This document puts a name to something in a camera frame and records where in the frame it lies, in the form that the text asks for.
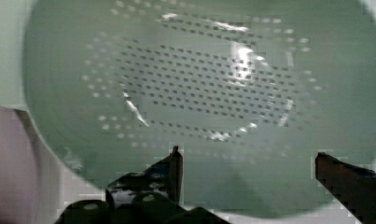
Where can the green plastic strainer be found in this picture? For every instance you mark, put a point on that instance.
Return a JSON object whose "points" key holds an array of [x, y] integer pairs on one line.
{"points": [[250, 90]]}

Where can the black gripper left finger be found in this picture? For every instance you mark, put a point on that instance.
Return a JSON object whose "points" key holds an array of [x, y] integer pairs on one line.
{"points": [[163, 177]]}

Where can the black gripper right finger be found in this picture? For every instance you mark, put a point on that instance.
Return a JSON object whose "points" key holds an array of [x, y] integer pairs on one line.
{"points": [[354, 187]]}

